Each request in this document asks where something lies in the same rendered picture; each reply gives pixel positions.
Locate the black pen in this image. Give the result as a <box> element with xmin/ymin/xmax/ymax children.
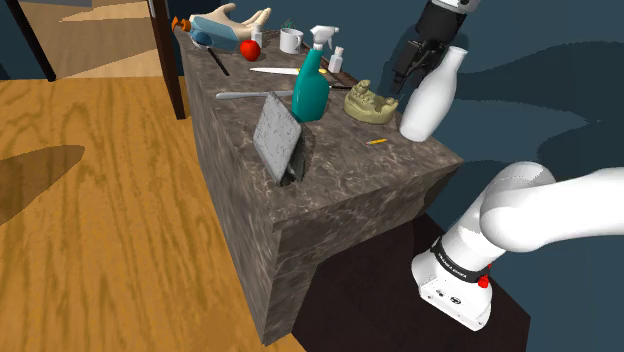
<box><xmin>206</xmin><ymin>45</ymin><xmax>231</xmax><ymax>78</ymax></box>

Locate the long knife with black handle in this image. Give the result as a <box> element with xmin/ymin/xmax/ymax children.
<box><xmin>215</xmin><ymin>83</ymin><xmax>354</xmax><ymax>102</ymax></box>

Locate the white tall bottle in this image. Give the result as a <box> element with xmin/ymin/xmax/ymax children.
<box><xmin>399</xmin><ymin>45</ymin><xmax>469</xmax><ymax>144</ymax></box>

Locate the beige hand model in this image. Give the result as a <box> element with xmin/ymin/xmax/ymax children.
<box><xmin>193</xmin><ymin>2</ymin><xmax>273</xmax><ymax>43</ymax></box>

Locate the knife with yellow handle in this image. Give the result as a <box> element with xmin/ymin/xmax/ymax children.
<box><xmin>248</xmin><ymin>66</ymin><xmax>329</xmax><ymax>76</ymax></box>

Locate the blue bottle with orange cap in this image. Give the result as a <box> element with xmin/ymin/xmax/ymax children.
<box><xmin>170</xmin><ymin>14</ymin><xmax>241</xmax><ymax>53</ymax></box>

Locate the red apple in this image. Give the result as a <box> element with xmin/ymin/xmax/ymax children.
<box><xmin>239</xmin><ymin>39</ymin><xmax>262</xmax><ymax>63</ymax></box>

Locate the dark brown robot stand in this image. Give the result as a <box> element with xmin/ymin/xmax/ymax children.
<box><xmin>291</xmin><ymin>211</ymin><xmax>533</xmax><ymax>352</ymax></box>

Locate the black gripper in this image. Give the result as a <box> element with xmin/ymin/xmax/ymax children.
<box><xmin>389</xmin><ymin>1</ymin><xmax>470</xmax><ymax>97</ymax></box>

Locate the beige dental jaw model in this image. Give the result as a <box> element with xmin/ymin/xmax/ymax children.
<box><xmin>343</xmin><ymin>79</ymin><xmax>399</xmax><ymax>126</ymax></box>

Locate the teal spray bottle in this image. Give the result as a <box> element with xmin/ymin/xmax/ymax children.
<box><xmin>291</xmin><ymin>25</ymin><xmax>341</xmax><ymax>124</ymax></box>

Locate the white mug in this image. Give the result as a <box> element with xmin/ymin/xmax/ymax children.
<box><xmin>278</xmin><ymin>27</ymin><xmax>305</xmax><ymax>55</ymax></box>

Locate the brown marble counter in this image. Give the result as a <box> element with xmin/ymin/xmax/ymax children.
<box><xmin>173</xmin><ymin>26</ymin><xmax>465</xmax><ymax>347</ymax></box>

